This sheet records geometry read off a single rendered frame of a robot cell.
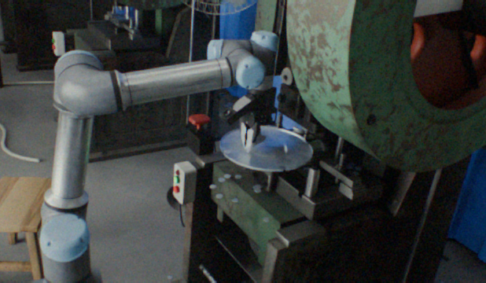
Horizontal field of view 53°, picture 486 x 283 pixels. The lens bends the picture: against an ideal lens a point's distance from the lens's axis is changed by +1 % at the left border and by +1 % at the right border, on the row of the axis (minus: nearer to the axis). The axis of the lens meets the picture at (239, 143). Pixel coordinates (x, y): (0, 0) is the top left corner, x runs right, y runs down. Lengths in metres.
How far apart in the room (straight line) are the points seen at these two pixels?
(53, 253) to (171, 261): 1.02
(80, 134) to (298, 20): 0.63
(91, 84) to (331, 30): 0.54
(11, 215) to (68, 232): 0.73
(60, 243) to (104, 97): 0.39
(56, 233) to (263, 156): 0.61
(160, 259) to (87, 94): 1.27
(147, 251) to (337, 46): 1.61
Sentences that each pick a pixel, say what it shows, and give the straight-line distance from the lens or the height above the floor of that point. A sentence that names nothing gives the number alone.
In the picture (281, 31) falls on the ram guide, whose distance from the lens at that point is 1.50.
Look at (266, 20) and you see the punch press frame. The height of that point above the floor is 1.15.
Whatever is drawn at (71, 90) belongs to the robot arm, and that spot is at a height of 1.05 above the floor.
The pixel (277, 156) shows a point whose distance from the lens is 1.48.
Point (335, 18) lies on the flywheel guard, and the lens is 0.90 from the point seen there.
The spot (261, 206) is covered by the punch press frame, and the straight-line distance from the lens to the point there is 1.49.
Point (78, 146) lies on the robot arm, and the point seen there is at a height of 0.86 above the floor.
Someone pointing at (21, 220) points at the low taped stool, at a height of 0.33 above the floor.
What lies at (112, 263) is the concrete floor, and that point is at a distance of 2.26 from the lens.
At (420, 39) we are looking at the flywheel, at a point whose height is 1.23.
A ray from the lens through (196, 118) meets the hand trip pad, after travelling 1.75.
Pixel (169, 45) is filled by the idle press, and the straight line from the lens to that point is 3.00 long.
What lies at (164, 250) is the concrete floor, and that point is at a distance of 2.32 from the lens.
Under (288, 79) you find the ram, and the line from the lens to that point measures 1.52.
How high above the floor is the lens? 1.46
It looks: 26 degrees down
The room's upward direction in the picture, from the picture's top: 6 degrees clockwise
